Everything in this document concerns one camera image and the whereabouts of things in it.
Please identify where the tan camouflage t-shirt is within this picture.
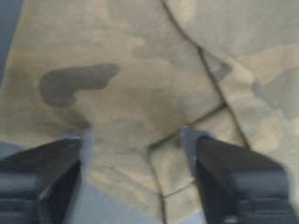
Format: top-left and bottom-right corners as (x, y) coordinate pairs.
(0, 0), (299, 224)

